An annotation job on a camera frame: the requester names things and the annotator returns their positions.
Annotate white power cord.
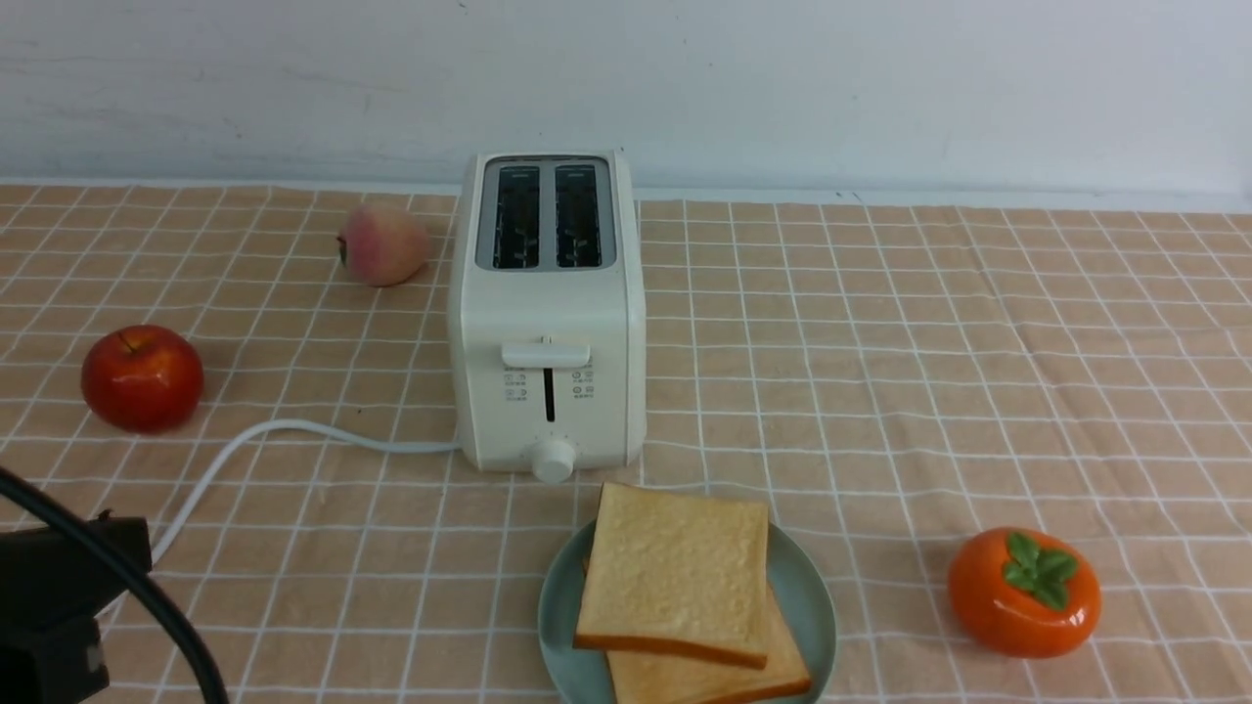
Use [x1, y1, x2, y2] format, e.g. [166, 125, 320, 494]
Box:
[98, 418, 463, 628]

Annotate light blue plate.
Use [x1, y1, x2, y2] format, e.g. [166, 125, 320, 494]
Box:
[538, 522, 839, 703]

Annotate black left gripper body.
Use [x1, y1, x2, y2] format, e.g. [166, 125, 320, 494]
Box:
[1, 527, 126, 703]

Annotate red apple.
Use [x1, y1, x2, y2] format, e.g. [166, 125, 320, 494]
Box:
[80, 324, 205, 435]

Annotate pink peach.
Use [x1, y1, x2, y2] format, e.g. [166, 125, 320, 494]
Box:
[336, 203, 432, 286]

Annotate orange checkered tablecloth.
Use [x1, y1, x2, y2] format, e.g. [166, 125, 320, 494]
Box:
[1, 185, 1251, 703]

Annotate orange persimmon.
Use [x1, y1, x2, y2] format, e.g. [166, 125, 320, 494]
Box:
[948, 527, 1103, 659]

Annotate white two-slot toaster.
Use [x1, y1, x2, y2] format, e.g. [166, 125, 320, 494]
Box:
[447, 152, 646, 484]

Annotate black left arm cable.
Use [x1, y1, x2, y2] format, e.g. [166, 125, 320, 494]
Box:
[0, 467, 232, 704]

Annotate toast slice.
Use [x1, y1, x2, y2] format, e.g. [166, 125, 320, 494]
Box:
[573, 484, 770, 670]
[596, 588, 811, 703]

